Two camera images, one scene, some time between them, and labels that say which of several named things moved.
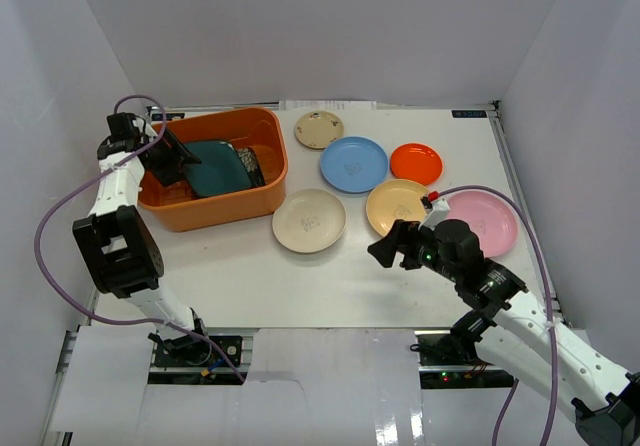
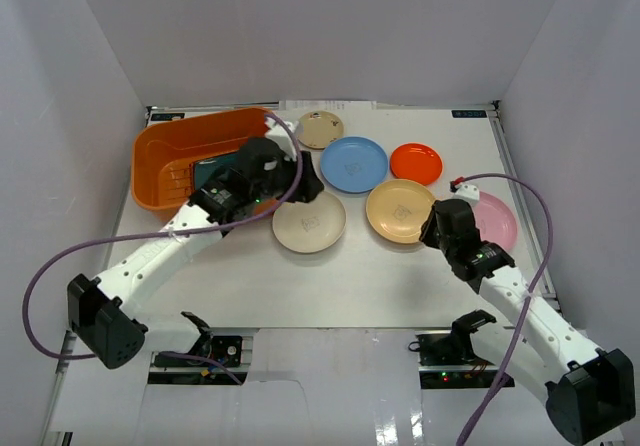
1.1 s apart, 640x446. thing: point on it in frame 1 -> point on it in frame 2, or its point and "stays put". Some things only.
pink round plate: (492, 217) stays put
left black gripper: (163, 155) -> (298, 180)
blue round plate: (354, 164) stays put
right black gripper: (402, 237) -> (427, 230)
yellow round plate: (393, 200) stays put
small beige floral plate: (317, 128) stays put
